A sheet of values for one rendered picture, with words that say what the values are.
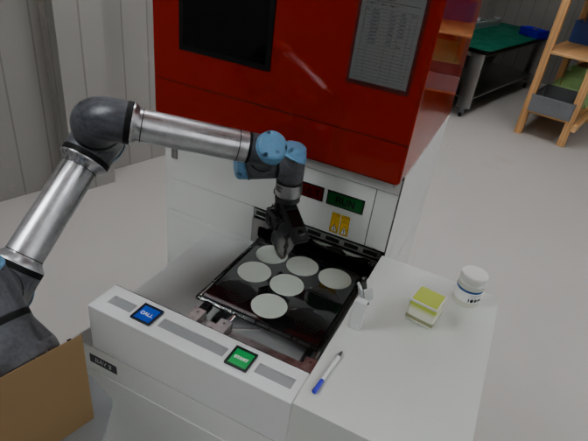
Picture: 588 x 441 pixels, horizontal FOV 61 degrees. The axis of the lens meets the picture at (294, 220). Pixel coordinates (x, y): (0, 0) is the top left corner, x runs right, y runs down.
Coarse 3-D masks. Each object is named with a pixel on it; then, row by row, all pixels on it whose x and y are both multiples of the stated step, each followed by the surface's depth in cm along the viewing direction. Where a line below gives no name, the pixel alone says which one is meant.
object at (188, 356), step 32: (96, 320) 120; (128, 320) 116; (160, 320) 117; (192, 320) 119; (128, 352) 120; (160, 352) 114; (192, 352) 110; (224, 352) 112; (256, 352) 112; (192, 384) 114; (224, 384) 109; (256, 384) 105; (288, 384) 106; (256, 416) 109; (288, 416) 104
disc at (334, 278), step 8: (320, 272) 151; (328, 272) 151; (336, 272) 152; (344, 272) 152; (320, 280) 147; (328, 280) 148; (336, 280) 148; (344, 280) 149; (336, 288) 145; (344, 288) 145
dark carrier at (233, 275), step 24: (264, 240) 162; (240, 264) 149; (216, 288) 139; (240, 288) 140; (264, 288) 141; (312, 288) 144; (288, 312) 134; (312, 312) 135; (336, 312) 136; (312, 336) 127
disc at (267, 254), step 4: (260, 248) 157; (264, 248) 158; (268, 248) 158; (272, 248) 158; (256, 252) 156; (260, 252) 156; (264, 252) 156; (268, 252) 156; (272, 252) 157; (260, 256) 154; (264, 256) 154; (268, 256) 154; (272, 256) 154; (276, 256) 155; (264, 260) 152; (268, 260) 153; (272, 260) 153; (276, 260) 153; (280, 260) 153; (284, 260) 154
